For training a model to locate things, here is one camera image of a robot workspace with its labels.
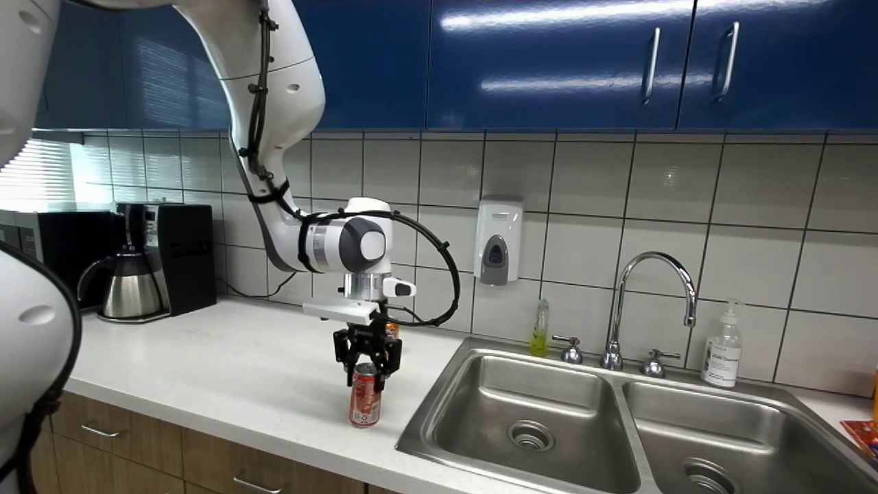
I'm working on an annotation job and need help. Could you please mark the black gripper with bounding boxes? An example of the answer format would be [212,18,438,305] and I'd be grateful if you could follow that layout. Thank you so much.
[330,321,405,394]

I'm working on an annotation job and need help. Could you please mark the red soda can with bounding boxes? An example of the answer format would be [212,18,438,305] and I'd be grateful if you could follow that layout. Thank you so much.
[347,360,384,430]

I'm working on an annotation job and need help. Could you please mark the green dish soap bottle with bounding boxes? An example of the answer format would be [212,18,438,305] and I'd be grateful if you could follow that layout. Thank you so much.
[527,296,555,360]

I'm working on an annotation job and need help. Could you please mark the chrome faucet knob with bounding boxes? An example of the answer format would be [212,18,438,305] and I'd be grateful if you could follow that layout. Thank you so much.
[640,344,670,377]
[557,335,586,366]

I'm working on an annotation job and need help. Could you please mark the black coffee maker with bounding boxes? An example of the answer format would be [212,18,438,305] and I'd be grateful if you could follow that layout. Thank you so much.
[117,199,218,317]

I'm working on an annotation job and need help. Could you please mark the stainless steel double sink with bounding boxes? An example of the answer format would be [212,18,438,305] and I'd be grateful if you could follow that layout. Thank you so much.
[391,338,878,494]

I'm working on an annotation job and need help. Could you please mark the wooden base cabinet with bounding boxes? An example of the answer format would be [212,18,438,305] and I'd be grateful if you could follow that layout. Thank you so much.
[35,386,395,494]

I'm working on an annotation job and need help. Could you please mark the steel coffee carafe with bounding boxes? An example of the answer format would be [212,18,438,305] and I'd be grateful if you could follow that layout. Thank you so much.
[76,247,168,323]

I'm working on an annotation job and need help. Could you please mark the chrome gooseneck faucet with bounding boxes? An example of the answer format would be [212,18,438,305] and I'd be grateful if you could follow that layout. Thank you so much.
[600,247,700,369]

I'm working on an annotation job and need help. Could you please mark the black microwave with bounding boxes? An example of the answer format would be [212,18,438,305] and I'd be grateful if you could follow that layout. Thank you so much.
[0,207,125,313]

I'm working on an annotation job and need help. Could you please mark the clear pump soap bottle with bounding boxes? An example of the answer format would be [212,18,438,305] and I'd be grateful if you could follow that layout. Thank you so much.
[700,299,745,388]

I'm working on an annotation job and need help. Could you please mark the colourful snack packets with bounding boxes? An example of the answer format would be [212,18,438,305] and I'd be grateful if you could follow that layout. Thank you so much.
[840,416,878,461]

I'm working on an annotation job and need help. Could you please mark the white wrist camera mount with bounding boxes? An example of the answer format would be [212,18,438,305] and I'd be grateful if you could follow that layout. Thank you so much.
[310,299,384,329]

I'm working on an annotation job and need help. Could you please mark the silver drawer handle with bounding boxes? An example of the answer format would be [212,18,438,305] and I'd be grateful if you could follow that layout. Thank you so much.
[79,419,124,442]
[229,471,282,494]

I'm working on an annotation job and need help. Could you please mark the white wall soap dispenser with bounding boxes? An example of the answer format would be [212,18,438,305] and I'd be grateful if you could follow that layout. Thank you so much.
[475,199,527,284]

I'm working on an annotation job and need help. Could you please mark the silver cabinet door handle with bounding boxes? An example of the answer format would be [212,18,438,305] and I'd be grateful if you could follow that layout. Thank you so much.
[719,18,741,103]
[641,25,663,103]

